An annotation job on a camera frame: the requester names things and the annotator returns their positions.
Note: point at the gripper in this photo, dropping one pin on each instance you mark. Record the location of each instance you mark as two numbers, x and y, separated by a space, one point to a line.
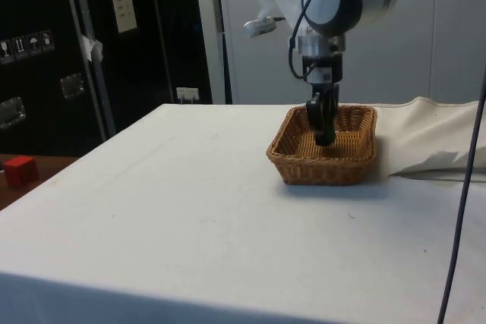
326 70

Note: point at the green ball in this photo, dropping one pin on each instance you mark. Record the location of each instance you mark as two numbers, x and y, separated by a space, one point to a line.
332 138

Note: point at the brown wicker basket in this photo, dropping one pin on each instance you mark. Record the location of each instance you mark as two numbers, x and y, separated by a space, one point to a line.
322 172

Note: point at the black cabinet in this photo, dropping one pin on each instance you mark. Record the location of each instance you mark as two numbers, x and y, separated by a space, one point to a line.
38 5

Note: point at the red cube block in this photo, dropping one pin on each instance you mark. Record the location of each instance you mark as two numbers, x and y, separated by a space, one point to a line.
21 172

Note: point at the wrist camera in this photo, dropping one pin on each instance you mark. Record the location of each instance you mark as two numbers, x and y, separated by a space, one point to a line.
260 28

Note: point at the white wall socket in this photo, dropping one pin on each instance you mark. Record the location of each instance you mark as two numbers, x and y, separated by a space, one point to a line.
188 93

